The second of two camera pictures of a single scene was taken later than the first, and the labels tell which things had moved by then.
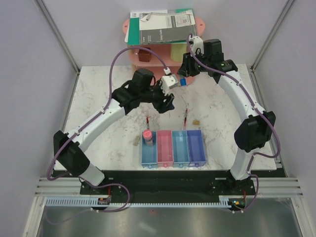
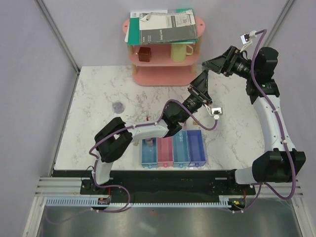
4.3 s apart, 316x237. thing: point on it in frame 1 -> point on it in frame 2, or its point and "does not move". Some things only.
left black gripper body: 158,102 -> 201,95
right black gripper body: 193,68 -> 231,57
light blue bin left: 149,154 does not move
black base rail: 175,183 does not move
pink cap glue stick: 147,138 does not move
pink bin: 165,151 does not move
